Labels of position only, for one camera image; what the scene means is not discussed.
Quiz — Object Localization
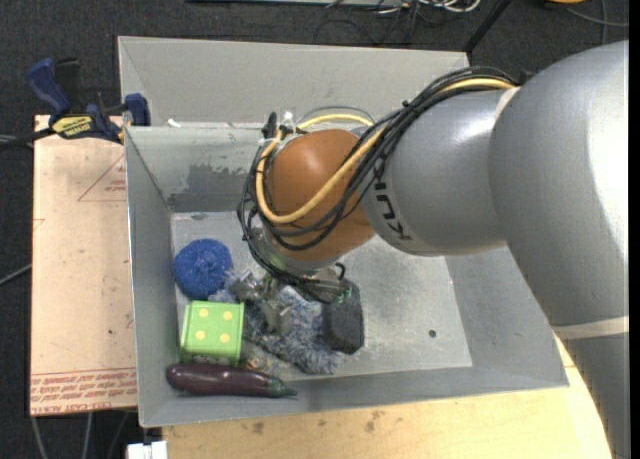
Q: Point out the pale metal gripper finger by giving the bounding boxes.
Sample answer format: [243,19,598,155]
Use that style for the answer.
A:
[261,299,291,335]
[229,270,265,301]

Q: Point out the blue-grey fluffy cloth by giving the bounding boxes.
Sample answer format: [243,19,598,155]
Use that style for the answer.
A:
[209,270,352,376]

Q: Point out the blue round scrub sponge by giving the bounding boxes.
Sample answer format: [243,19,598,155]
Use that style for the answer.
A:
[172,238,234,301]

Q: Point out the brown cardboard board red print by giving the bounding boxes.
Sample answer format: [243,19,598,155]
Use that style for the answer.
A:
[29,114,139,418]

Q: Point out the purple toy eggplant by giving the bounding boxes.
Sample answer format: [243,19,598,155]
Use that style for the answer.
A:
[165,362,299,400]

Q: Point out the green box with yellow dots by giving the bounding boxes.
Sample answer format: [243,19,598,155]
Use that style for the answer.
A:
[178,299,247,368]

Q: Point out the dark grey block sponge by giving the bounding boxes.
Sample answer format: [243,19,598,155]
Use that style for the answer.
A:
[321,280,366,356]

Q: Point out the grey metal bin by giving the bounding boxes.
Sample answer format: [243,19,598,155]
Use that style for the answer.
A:
[117,35,570,429]

